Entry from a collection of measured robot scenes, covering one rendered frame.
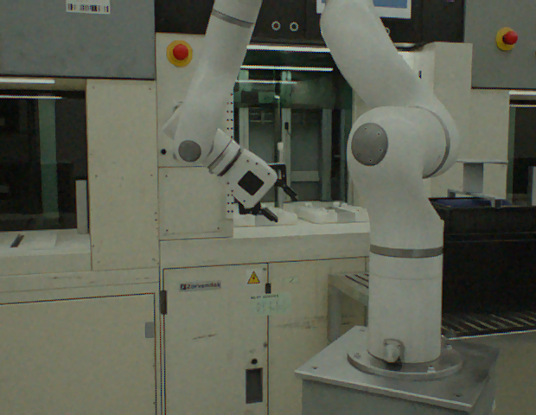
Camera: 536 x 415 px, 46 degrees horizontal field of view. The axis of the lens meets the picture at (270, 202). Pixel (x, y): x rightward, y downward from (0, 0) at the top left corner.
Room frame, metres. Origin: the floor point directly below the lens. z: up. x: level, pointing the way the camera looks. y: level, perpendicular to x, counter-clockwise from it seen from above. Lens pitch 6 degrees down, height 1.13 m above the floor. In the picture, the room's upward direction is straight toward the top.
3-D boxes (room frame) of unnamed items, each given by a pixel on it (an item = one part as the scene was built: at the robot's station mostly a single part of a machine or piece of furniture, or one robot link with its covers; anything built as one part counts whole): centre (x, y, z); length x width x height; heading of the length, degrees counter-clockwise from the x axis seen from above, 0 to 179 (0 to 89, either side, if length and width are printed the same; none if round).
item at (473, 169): (1.47, -0.47, 0.93); 0.24 x 0.20 x 0.32; 9
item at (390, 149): (1.01, -0.21, 1.07); 0.19 x 0.12 x 0.24; 139
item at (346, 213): (2.07, -0.21, 0.89); 0.22 x 0.21 x 0.04; 17
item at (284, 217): (1.99, 0.05, 0.89); 0.22 x 0.21 x 0.04; 17
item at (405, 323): (1.04, -0.23, 0.85); 0.19 x 0.19 x 0.18
